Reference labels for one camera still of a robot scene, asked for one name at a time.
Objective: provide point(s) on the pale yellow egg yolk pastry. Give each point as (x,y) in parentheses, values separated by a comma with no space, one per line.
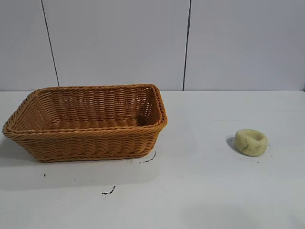
(247,145)

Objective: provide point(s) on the brown woven wicker basket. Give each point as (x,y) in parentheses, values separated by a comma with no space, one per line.
(95,143)

